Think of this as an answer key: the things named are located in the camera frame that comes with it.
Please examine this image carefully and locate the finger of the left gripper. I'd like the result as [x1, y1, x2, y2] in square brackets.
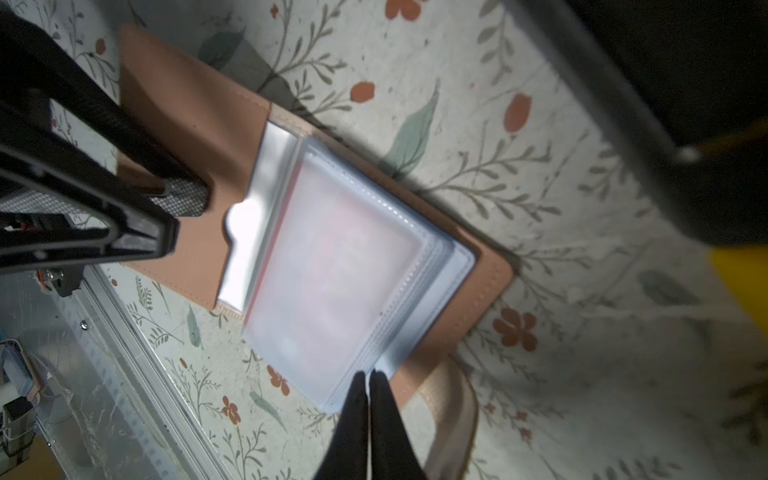
[1, 116, 180, 273]
[1, 6, 209, 217]

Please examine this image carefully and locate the black plastic bin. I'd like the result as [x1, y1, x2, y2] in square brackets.
[507, 0, 767, 247]

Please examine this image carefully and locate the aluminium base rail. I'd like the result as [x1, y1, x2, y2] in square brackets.
[1, 267, 229, 479]

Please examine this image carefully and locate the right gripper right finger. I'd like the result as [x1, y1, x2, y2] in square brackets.
[369, 370, 427, 480]

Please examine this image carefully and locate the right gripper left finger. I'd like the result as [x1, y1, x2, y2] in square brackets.
[314, 372, 369, 480]

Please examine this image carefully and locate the yellow plastic bin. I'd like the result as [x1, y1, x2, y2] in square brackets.
[711, 245, 768, 335]

